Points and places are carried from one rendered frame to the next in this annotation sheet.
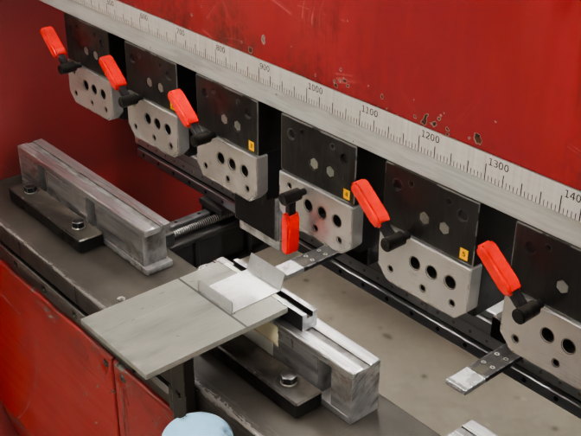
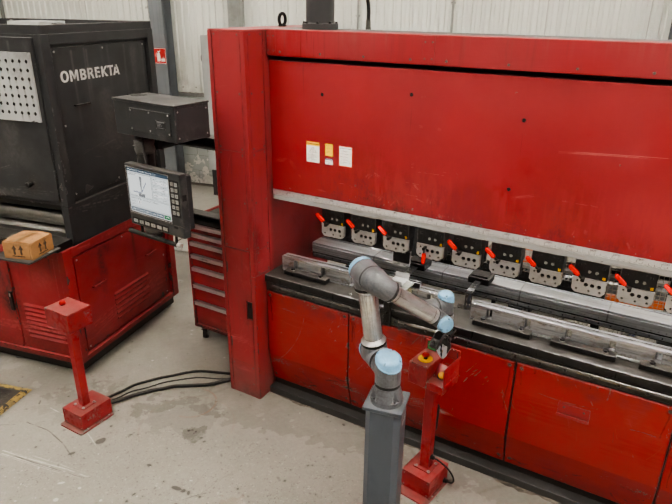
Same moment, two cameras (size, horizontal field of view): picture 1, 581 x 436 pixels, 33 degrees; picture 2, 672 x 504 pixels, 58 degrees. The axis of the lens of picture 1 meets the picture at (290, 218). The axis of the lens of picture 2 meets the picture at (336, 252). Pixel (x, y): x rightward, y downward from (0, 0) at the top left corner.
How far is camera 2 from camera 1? 209 cm
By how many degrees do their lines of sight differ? 18
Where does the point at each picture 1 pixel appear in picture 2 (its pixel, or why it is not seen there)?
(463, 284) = (478, 260)
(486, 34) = (482, 202)
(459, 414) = not seen: hidden behind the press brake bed
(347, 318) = not seen: hidden behind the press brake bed
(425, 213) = (466, 245)
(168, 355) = not seen: hidden behind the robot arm
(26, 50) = (281, 222)
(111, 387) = (346, 324)
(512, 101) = (489, 216)
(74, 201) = (314, 269)
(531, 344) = (497, 269)
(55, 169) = (304, 260)
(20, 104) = (279, 241)
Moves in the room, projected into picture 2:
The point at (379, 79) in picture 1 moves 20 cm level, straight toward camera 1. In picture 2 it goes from (452, 215) to (468, 228)
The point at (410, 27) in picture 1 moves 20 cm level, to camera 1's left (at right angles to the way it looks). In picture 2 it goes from (461, 202) to (425, 206)
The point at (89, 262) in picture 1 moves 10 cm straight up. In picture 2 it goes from (330, 286) to (330, 271)
